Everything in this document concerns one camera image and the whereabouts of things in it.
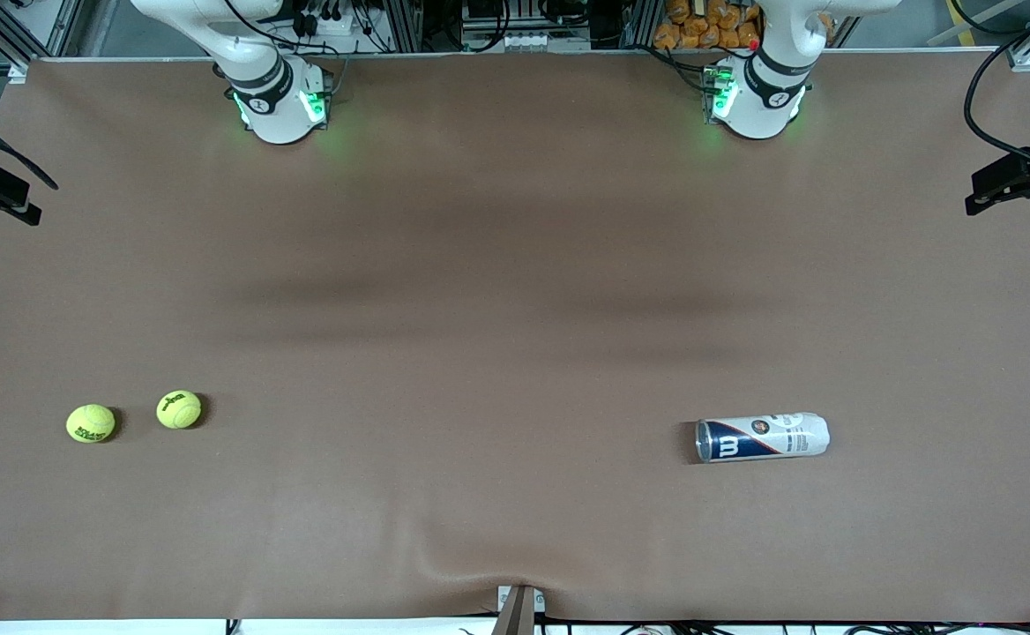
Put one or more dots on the yellow tennis ball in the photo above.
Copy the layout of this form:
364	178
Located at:
90	423
179	409

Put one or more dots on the blue white tennis ball can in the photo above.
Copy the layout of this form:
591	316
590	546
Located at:
762	438

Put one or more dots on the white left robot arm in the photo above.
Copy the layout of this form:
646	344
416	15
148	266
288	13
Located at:
766	97

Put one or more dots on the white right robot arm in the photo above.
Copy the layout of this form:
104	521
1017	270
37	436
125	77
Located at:
272	97

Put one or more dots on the bag of orange items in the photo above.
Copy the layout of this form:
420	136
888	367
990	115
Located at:
700	26

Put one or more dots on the white power strip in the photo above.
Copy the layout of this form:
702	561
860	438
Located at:
339	25

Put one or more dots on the brown table mat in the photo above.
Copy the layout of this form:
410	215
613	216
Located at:
515	265

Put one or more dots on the white terminal strip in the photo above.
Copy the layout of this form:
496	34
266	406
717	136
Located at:
528	41

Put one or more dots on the aluminium frame post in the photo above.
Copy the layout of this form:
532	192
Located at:
409	22
638	22

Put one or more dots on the metal table bracket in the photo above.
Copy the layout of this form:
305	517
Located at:
519	613

